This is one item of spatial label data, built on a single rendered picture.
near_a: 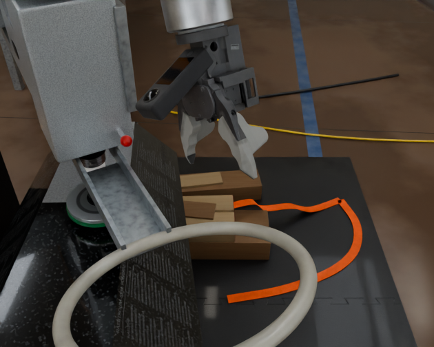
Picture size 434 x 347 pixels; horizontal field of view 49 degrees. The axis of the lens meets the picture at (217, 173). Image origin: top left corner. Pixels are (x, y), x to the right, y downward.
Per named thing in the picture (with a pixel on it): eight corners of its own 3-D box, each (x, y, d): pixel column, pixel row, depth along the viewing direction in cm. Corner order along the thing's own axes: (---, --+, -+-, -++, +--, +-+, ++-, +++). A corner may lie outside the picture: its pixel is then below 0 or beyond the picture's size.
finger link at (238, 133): (251, 131, 61) (217, 77, 63) (242, 135, 60) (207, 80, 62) (236, 149, 65) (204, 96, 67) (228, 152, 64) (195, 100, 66)
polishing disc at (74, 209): (140, 213, 149) (140, 211, 148) (71, 230, 143) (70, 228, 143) (126, 173, 165) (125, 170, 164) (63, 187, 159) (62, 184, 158)
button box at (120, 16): (118, 99, 133) (103, -4, 115) (128, 97, 134) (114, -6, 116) (129, 113, 127) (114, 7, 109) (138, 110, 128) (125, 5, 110)
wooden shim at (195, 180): (180, 188, 273) (180, 186, 272) (178, 177, 281) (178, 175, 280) (222, 184, 276) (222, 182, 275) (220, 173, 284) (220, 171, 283)
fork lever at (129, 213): (40, 123, 154) (36, 110, 151) (98, 108, 161) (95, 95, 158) (108, 267, 106) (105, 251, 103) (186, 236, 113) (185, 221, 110)
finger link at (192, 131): (215, 154, 78) (227, 111, 71) (185, 166, 75) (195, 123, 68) (204, 142, 79) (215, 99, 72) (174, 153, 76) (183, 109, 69)
